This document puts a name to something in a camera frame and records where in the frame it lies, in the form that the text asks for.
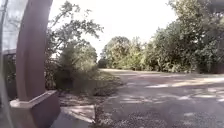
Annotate weedy dirt verge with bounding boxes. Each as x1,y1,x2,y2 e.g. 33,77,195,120
57,68,126,108

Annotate bushes beside pillar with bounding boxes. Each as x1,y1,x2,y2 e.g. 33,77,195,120
44,0,105,91

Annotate grey asphalt road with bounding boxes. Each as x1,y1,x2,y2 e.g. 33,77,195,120
93,68,224,128

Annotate pale concrete slab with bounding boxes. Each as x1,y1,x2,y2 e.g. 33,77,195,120
49,104,97,128

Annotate row of trees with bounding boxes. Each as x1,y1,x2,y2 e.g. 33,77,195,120
97,0,224,75

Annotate brown stone pillar with base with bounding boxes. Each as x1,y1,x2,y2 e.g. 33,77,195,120
9,0,62,128

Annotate dark fence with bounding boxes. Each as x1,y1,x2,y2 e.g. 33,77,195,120
1,49,18,101

